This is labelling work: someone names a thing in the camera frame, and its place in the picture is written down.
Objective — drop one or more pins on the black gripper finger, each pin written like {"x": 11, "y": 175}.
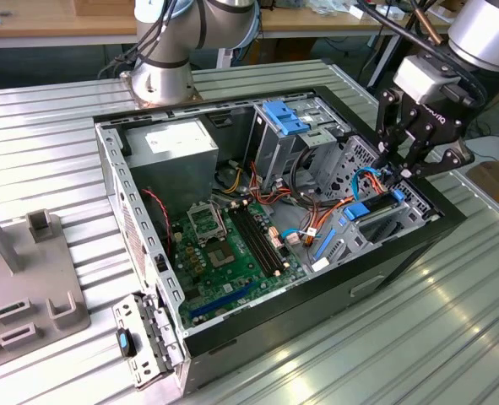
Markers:
{"x": 384, "y": 122}
{"x": 458, "y": 158}

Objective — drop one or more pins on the black disk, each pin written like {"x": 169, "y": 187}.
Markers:
{"x": 356, "y": 211}

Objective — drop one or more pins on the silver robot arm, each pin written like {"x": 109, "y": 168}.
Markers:
{"x": 160, "y": 82}

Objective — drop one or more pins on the grey metal disk bay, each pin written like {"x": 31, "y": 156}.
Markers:
{"x": 346, "y": 246}

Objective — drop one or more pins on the white board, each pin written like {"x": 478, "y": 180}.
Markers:
{"x": 498, "y": 147}

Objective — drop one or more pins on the blue plastic drive latch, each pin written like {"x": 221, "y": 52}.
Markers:
{"x": 285, "y": 118}

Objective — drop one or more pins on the small white box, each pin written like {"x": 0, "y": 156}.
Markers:
{"x": 390, "y": 12}

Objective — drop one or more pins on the flat white box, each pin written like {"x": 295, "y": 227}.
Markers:
{"x": 445, "y": 14}

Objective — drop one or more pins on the grey metal drive cage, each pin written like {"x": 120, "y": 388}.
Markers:
{"x": 274, "y": 152}

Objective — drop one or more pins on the white box with black top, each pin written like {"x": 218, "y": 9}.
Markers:
{"x": 354, "y": 12}

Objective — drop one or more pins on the long wooden desk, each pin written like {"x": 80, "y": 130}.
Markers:
{"x": 316, "y": 24}

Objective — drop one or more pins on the clear plastic bag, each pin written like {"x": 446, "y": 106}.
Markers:
{"x": 325, "y": 7}

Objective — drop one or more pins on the white paper label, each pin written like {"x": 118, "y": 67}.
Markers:
{"x": 321, "y": 265}

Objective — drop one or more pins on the black RAM slot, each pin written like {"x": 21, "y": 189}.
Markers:
{"x": 258, "y": 239}
{"x": 271, "y": 237}
{"x": 264, "y": 238}
{"x": 251, "y": 240}

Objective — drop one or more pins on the black open PC case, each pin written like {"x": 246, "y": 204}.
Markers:
{"x": 316, "y": 308}

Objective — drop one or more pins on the green motherboard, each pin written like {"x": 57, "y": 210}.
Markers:
{"x": 234, "y": 272}

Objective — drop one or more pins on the grey power supply unit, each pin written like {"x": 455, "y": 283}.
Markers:
{"x": 169, "y": 169}

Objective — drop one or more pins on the blue expansion slot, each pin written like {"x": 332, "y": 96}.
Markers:
{"x": 221, "y": 301}

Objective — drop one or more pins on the wooden box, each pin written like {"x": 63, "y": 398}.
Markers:
{"x": 101, "y": 6}

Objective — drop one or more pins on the grey metal slot retainer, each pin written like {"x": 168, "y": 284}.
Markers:
{"x": 152, "y": 339}

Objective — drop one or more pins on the blue black latch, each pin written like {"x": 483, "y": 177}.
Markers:
{"x": 125, "y": 342}

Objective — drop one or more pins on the grey parts rack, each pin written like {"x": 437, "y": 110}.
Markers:
{"x": 34, "y": 270}

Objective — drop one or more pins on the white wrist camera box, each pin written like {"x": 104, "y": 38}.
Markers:
{"x": 422, "y": 78}

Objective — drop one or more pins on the square brown base plate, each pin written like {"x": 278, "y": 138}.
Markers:
{"x": 197, "y": 96}

